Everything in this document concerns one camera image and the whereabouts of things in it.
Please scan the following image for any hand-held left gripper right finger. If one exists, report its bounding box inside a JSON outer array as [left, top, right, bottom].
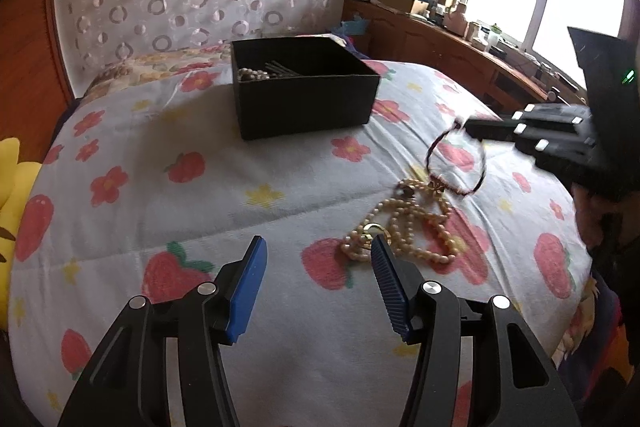
[[370, 234, 583, 427]]

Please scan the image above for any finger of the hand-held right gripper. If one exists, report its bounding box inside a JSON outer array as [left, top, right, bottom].
[[464, 103, 592, 142], [515, 127, 601, 185]]

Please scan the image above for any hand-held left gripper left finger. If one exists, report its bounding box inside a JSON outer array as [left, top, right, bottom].
[[59, 235, 268, 427]]

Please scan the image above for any pearl necklace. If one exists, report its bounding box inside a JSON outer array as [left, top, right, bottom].
[[341, 177, 468, 265]]

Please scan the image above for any dark red bead necklace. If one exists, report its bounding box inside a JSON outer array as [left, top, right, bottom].
[[425, 119, 487, 196]]

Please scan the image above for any black cardboard box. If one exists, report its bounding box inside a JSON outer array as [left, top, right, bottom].
[[231, 37, 381, 141]]

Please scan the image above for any wooden cabinet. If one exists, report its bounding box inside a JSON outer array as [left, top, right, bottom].
[[342, 0, 586, 115]]

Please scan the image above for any pink kettle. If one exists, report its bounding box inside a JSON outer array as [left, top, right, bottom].
[[447, 2, 468, 32]]

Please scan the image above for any strawberry print blanket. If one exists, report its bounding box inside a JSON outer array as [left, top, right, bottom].
[[7, 57, 596, 427]]

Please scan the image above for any open cardboard box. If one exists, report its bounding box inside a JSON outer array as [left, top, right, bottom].
[[377, 0, 430, 15]]

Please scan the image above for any teal bag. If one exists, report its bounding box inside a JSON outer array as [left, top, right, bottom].
[[339, 19, 370, 38]]

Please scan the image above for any yellow plush toy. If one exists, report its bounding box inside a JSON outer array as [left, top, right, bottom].
[[0, 137, 43, 333]]

